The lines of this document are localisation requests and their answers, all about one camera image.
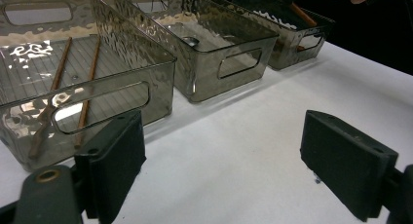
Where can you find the brown wooden chopstick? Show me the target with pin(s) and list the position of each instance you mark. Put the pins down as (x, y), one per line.
(60, 71)
(92, 71)

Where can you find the white table cover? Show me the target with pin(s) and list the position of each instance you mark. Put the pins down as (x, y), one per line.
(243, 136)

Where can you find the silver metal spoon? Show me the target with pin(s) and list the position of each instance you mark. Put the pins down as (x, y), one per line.
(191, 41)

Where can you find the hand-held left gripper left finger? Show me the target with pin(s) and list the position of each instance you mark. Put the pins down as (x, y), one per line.
(110, 165)

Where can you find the smoky clear plastic bin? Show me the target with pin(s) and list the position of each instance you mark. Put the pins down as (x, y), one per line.
(130, 71)
(285, 52)
(207, 74)

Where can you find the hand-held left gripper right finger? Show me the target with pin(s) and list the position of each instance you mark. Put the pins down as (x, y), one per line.
(347, 165)

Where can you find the black curtain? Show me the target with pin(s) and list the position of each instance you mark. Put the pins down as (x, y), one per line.
(373, 32)

